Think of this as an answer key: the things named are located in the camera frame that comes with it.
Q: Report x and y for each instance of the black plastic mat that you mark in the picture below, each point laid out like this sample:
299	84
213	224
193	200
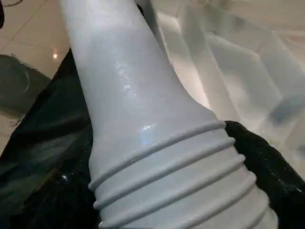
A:
43	129

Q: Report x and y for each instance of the white plastic table top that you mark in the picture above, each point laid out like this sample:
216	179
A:
238	67

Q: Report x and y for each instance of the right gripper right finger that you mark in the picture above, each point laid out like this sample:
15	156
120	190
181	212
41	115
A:
276	167

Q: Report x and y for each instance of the white plastic table leg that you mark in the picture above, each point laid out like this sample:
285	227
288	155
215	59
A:
143	119

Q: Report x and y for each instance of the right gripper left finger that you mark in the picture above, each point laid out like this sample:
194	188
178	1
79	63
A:
66	205

